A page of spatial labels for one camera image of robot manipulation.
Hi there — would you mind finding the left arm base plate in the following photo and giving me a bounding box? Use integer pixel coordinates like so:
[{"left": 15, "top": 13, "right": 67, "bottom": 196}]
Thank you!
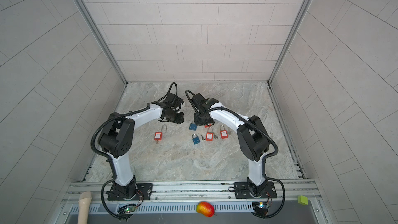
[{"left": 106, "top": 183, "right": 153, "bottom": 201}]

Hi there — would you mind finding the mango fruit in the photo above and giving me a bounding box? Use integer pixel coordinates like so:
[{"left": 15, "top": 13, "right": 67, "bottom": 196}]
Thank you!
[{"left": 196, "top": 202, "right": 215, "bottom": 217}]

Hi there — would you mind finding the aluminium rail frame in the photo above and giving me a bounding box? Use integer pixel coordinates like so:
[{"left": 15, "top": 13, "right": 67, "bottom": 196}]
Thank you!
[{"left": 50, "top": 179, "right": 331, "bottom": 224}]

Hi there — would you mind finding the right black cable conduit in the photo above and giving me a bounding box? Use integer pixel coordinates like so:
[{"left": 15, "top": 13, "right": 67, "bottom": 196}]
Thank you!
[{"left": 184, "top": 89, "right": 286, "bottom": 219}]

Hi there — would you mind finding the right circuit board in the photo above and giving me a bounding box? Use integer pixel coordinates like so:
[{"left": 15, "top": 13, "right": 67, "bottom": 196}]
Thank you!
[{"left": 252, "top": 202, "right": 269, "bottom": 217}]

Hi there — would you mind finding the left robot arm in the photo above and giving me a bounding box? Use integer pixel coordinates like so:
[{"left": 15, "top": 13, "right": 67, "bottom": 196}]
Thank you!
[{"left": 91, "top": 92, "right": 184, "bottom": 200}]

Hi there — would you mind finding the beige wooden handle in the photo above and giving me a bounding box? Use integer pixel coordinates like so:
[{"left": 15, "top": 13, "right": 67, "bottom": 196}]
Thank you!
[{"left": 77, "top": 191, "right": 92, "bottom": 224}]

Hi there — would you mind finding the green cube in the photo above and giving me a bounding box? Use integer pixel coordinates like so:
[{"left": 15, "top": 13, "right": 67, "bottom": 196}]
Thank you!
[{"left": 297, "top": 195, "right": 308, "bottom": 205}]

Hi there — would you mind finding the left circuit board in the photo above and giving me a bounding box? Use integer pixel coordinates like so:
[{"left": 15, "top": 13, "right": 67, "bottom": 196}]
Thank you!
[{"left": 118, "top": 204, "right": 137, "bottom": 215}]

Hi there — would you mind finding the blue padlock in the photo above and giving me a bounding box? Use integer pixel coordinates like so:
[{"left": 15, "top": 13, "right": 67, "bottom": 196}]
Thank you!
[
  {"left": 192, "top": 134, "right": 201, "bottom": 145},
  {"left": 189, "top": 123, "right": 198, "bottom": 131}
]

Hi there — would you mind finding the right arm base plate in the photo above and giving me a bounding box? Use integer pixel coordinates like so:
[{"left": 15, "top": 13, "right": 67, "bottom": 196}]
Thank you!
[{"left": 233, "top": 181, "right": 277, "bottom": 199}]

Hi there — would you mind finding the circuit board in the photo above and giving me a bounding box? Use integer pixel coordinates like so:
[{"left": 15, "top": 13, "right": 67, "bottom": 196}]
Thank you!
[
  {"left": 118, "top": 204, "right": 137, "bottom": 215},
  {"left": 252, "top": 202, "right": 269, "bottom": 217}
]

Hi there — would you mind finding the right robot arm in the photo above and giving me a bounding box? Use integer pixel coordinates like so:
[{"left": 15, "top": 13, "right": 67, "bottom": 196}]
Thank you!
[{"left": 185, "top": 90, "right": 270, "bottom": 198}]

